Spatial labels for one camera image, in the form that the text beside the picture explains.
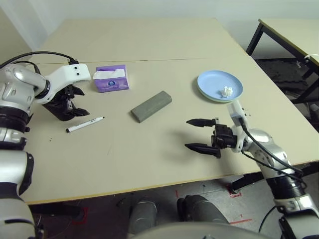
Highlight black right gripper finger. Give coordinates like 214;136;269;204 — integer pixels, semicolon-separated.
184;143;222;159
186;118;217;128

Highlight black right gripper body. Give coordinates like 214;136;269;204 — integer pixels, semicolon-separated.
210;123;237;150

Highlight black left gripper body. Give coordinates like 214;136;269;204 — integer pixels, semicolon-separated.
63;85;76;113

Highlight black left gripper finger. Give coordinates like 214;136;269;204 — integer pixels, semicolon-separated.
70;108;91;118
71;86;85;97

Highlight white marker with black tip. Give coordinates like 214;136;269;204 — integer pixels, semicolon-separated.
66;116;105;133

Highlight white paper ball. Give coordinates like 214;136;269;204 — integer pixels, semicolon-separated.
219;86;234;98

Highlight blue plate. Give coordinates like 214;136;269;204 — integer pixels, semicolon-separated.
197;70;244;101

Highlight grey glasses case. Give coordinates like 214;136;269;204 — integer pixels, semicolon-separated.
130;91;172;123

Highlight black pen cup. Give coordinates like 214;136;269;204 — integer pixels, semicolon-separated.
41;93;74;122

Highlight purple tissue box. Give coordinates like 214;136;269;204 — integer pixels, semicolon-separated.
92;64;131;93

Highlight black table leg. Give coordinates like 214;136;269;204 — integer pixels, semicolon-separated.
29;204;82;218
230;164;319;194

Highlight grey right robot leg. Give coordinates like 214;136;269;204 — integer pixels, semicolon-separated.
176;195;229;224

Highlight grey robot leg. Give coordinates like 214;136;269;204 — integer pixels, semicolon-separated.
129;198;158;235
176;195;229;224

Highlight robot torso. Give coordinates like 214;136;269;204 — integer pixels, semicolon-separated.
129;222;275;239

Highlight grey left robot leg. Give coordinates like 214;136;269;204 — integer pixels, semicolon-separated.
129;198;158;235

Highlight beige side table black legs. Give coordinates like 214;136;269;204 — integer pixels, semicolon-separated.
246;18;319;104

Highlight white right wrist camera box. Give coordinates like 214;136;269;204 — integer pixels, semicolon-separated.
227;99;249;154

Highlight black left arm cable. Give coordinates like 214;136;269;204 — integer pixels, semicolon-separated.
0;51;79;75

